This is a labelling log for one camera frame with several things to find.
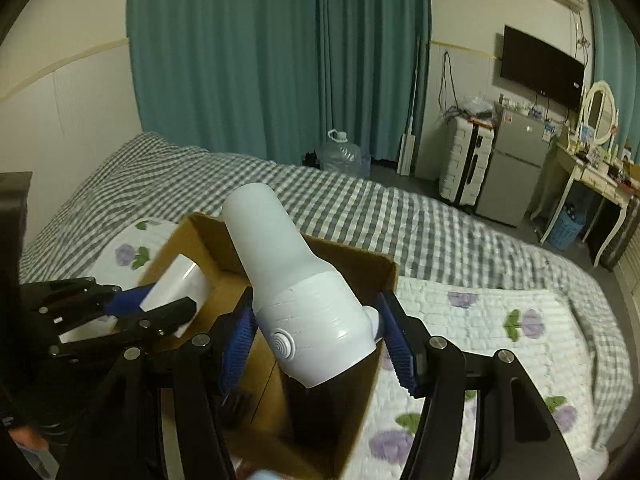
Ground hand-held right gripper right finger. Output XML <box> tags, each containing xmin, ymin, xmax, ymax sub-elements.
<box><xmin>376</xmin><ymin>292</ymin><xmax>584</xmax><ymax>480</ymax></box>

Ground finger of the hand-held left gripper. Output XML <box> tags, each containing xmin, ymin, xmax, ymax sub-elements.
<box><xmin>20</xmin><ymin>277</ymin><xmax>162</xmax><ymax>322</ymax></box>
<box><xmin>47</xmin><ymin>297</ymin><xmax>199</xmax><ymax>359</ymax></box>

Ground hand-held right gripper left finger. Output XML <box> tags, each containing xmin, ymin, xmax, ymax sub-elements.
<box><xmin>55</xmin><ymin>287</ymin><xmax>259</xmax><ymax>480</ymax></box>

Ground small white plastic container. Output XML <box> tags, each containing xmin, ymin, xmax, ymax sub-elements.
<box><xmin>59</xmin><ymin>254</ymin><xmax>211</xmax><ymax>346</ymax></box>

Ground white plastic bottle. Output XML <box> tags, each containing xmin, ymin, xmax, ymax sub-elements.
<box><xmin>222</xmin><ymin>182</ymin><xmax>387</xmax><ymax>389</ymax></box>

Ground brown cardboard box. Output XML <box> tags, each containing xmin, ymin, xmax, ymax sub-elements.
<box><xmin>137</xmin><ymin>212</ymin><xmax>399</xmax><ymax>480</ymax></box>

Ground white floral quilt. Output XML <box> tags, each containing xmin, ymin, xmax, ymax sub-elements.
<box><xmin>94</xmin><ymin>217</ymin><xmax>609</xmax><ymax>480</ymax></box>

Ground grey checked bed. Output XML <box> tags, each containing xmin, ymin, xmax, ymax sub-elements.
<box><xmin>20</xmin><ymin>132</ymin><xmax>634</xmax><ymax>456</ymax></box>

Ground white suitcase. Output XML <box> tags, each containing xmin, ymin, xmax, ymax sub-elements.
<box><xmin>438</xmin><ymin>117</ymin><xmax>497</xmax><ymax>207</ymax></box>

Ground clear water jug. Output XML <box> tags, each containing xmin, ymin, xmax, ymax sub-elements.
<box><xmin>315</xmin><ymin>129</ymin><xmax>372</xmax><ymax>179</ymax></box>

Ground white flat mop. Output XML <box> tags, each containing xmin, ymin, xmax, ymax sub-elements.
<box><xmin>397</xmin><ymin>35</ymin><xmax>422</xmax><ymax>177</ymax></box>

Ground blue plastic basket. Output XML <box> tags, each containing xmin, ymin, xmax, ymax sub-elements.
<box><xmin>548</xmin><ymin>204</ymin><xmax>587</xmax><ymax>251</ymax></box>

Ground silver mini fridge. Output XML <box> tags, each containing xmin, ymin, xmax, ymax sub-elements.
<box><xmin>475</xmin><ymin>102</ymin><xmax>562</xmax><ymax>229</ymax></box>

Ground teal curtain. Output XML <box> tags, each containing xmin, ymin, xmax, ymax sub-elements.
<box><xmin>584</xmin><ymin>0</ymin><xmax>640</xmax><ymax>153</ymax></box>
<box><xmin>127</xmin><ymin>0</ymin><xmax>322</xmax><ymax>166</ymax></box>
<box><xmin>318</xmin><ymin>0</ymin><xmax>433</xmax><ymax>167</ymax></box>

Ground white dressing table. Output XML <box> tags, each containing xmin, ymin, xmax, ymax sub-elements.
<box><xmin>530</xmin><ymin>136</ymin><xmax>634</xmax><ymax>269</ymax></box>

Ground oval white-framed mirror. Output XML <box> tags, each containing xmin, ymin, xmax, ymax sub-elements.
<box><xmin>579</xmin><ymin>81</ymin><xmax>619</xmax><ymax>147</ymax></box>

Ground black hanging cables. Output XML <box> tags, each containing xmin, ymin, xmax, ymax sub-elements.
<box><xmin>438</xmin><ymin>50</ymin><xmax>462</xmax><ymax>122</ymax></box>

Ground black wall television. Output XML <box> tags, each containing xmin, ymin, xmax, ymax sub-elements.
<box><xmin>499</xmin><ymin>24</ymin><xmax>586</xmax><ymax>110</ymax></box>

